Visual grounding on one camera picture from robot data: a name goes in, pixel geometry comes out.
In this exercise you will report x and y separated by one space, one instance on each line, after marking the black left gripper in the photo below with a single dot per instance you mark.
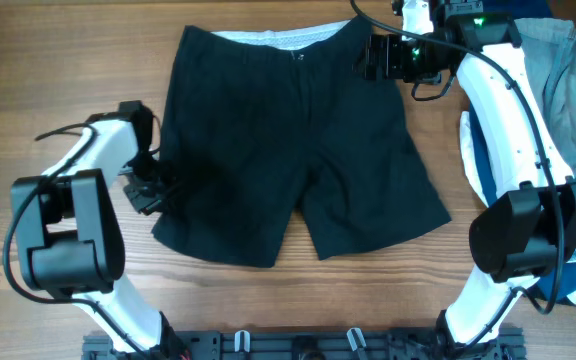
152 201

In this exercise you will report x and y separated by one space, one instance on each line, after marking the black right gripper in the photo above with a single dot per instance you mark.
373 57

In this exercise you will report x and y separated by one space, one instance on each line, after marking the black shorts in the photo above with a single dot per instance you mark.
258 125

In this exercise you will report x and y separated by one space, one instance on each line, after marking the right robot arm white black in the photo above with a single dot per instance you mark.
529 231

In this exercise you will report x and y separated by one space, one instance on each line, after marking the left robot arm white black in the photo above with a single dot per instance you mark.
64 245

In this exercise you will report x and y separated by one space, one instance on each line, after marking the light blue denim jeans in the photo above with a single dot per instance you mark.
550 57

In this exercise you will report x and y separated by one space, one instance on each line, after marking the blue garment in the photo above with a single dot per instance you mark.
519 10

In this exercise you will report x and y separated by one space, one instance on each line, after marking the white garment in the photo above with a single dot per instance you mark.
478 172

